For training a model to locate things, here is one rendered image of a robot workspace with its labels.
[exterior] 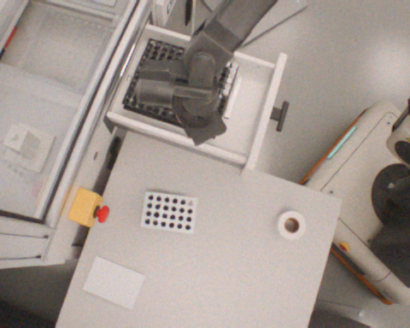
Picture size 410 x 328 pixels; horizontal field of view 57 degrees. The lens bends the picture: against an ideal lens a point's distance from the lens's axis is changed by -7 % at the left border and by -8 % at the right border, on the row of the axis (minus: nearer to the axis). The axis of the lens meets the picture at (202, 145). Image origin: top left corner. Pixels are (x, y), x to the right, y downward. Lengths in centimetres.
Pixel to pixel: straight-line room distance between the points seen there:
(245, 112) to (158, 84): 39
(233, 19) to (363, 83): 160
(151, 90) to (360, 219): 115
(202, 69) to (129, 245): 54
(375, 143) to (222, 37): 122
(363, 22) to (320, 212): 145
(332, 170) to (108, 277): 97
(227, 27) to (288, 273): 65
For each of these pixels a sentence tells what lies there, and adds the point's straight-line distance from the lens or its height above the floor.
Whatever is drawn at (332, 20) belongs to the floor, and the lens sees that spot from 223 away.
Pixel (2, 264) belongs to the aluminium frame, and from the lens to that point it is 65.
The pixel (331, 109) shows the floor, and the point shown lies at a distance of 199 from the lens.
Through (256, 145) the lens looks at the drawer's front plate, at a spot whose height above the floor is 93.
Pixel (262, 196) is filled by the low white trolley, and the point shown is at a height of 76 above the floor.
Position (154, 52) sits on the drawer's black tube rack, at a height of 90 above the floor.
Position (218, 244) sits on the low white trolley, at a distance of 98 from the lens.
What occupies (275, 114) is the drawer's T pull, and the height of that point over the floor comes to 91.
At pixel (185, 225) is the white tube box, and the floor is 78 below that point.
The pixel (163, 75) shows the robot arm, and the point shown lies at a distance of 62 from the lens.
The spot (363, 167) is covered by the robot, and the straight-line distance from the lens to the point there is 165.
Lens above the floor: 174
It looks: 75 degrees down
